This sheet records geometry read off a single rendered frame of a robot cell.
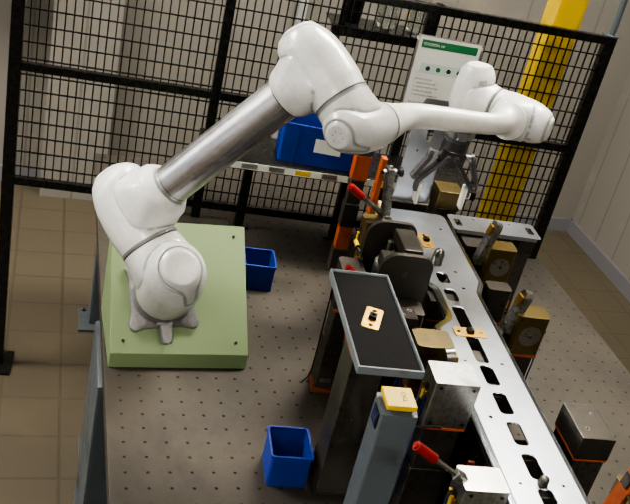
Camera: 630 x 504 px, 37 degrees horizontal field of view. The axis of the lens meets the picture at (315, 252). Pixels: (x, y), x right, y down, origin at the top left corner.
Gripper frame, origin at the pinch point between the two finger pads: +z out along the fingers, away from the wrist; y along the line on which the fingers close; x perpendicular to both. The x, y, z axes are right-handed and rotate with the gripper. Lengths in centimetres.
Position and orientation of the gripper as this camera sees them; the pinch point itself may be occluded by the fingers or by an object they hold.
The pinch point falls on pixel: (437, 201)
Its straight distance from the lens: 269.7
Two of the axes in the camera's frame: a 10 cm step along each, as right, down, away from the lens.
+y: 9.7, 1.2, 2.2
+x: -1.3, -5.1, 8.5
